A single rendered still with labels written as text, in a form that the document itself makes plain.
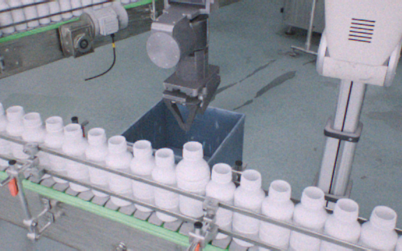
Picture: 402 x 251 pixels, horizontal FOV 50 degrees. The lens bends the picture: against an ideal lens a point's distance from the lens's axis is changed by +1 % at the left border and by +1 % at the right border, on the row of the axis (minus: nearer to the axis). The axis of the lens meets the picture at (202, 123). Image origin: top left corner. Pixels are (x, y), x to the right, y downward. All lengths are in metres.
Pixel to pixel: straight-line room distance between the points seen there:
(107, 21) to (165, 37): 1.55
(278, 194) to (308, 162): 2.08
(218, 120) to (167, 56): 0.86
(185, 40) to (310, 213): 0.38
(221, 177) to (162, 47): 0.30
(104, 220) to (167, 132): 0.67
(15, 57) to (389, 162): 2.28
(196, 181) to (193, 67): 0.24
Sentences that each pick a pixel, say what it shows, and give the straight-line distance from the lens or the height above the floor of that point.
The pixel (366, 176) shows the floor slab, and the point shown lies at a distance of 2.87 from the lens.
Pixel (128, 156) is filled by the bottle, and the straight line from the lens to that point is 0.94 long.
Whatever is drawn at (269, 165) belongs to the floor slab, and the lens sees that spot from 2.80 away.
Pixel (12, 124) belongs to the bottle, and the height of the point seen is 1.13.
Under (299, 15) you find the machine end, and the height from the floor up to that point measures 0.25.
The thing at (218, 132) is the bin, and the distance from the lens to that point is 1.51.
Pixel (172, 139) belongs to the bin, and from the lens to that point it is 1.63.
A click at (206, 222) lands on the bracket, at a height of 1.08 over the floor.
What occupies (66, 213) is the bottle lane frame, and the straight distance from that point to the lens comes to 1.11.
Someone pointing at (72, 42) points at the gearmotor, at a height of 0.94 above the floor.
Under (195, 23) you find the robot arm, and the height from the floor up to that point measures 1.45.
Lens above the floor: 1.67
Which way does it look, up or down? 32 degrees down
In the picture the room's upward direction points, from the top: straight up
